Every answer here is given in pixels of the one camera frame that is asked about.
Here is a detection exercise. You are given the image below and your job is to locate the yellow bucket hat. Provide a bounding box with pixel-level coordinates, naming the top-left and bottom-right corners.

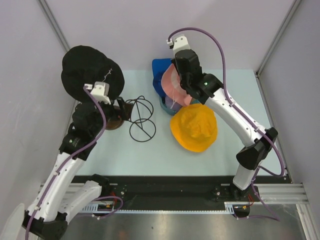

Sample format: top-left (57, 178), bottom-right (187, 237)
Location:
top-left (170, 103), bottom-right (218, 153)

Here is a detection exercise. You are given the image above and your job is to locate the pink bucket hat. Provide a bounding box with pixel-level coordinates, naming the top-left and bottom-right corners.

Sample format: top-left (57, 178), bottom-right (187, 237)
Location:
top-left (161, 63), bottom-right (192, 107)

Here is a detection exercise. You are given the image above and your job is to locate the brown round stand base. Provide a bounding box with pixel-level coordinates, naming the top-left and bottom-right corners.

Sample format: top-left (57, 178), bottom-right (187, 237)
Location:
top-left (105, 104), bottom-right (133, 131)

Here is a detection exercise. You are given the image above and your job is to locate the purple bucket hat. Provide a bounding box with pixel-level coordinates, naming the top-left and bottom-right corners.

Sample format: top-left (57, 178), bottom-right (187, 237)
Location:
top-left (164, 96), bottom-right (182, 115)

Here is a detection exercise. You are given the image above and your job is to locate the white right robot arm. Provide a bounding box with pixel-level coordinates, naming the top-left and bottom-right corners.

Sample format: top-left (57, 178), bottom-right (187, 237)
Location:
top-left (173, 49), bottom-right (278, 201)

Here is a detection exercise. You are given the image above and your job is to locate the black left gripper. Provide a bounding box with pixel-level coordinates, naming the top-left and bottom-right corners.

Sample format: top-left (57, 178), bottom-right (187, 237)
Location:
top-left (90, 92), bottom-right (134, 136)

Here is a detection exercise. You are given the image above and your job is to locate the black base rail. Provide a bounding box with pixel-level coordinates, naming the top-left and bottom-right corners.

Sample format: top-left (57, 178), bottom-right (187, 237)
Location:
top-left (49, 174), bottom-right (293, 213)

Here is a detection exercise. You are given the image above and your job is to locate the teal plastic basket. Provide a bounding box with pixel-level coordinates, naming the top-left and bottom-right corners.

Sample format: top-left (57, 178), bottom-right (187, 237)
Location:
top-left (159, 96), bottom-right (183, 116)

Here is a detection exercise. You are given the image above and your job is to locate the black bucket hat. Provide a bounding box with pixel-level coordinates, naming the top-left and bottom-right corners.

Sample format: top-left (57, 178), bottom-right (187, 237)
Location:
top-left (61, 45), bottom-right (125, 103)

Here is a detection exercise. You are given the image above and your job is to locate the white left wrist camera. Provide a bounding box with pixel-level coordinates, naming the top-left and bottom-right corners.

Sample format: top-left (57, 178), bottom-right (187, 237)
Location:
top-left (84, 81), bottom-right (112, 105)

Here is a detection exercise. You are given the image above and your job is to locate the blue cap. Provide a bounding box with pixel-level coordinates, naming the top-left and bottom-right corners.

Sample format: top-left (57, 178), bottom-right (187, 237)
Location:
top-left (151, 58), bottom-right (176, 97)

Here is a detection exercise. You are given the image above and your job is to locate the black wire hat stand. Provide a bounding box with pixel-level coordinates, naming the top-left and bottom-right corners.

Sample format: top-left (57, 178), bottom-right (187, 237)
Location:
top-left (126, 95), bottom-right (157, 143)

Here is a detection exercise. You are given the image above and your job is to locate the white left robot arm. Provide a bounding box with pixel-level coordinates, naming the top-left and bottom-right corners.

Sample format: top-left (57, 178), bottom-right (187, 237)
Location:
top-left (22, 97), bottom-right (134, 240)

